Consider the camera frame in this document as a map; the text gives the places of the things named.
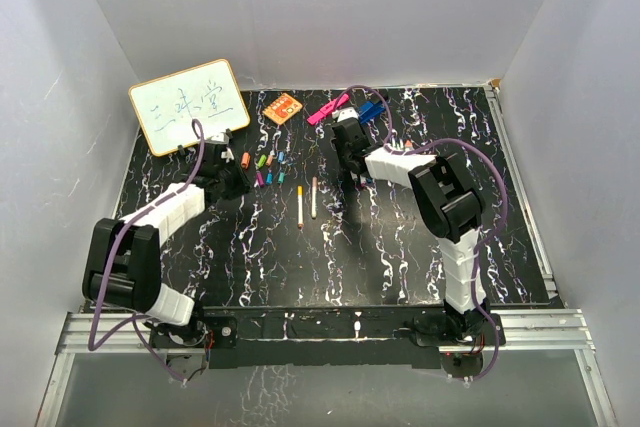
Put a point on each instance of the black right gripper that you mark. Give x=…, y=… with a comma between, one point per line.
x=339, y=149

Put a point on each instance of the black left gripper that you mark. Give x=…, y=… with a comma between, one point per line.
x=243, y=186

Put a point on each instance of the orange highlighter cap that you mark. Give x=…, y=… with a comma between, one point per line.
x=245, y=160

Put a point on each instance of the purple pen cap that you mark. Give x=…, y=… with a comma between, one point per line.
x=259, y=178

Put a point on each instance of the light green pen cap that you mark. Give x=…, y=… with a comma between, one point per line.
x=261, y=161

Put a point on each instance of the peach marker pen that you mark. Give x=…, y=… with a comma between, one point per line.
x=314, y=202

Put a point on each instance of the yellow orange marker pen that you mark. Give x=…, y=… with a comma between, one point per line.
x=300, y=206

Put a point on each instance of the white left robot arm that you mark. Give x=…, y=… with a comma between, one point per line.
x=125, y=254

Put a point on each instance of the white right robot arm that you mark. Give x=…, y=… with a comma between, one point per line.
x=450, y=206

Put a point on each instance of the blue stapler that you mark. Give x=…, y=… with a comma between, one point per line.
x=370, y=110

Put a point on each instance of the pink clip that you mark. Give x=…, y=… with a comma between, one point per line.
x=328, y=109

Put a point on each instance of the small whiteboard with writing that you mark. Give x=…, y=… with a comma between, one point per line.
x=166, y=106

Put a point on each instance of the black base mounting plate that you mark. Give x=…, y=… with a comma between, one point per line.
x=418, y=336

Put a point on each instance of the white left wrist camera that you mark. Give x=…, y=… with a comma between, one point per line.
x=225, y=144

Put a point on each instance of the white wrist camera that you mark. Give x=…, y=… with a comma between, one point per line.
x=225, y=144
x=347, y=113

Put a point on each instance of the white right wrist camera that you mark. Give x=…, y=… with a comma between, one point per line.
x=347, y=113

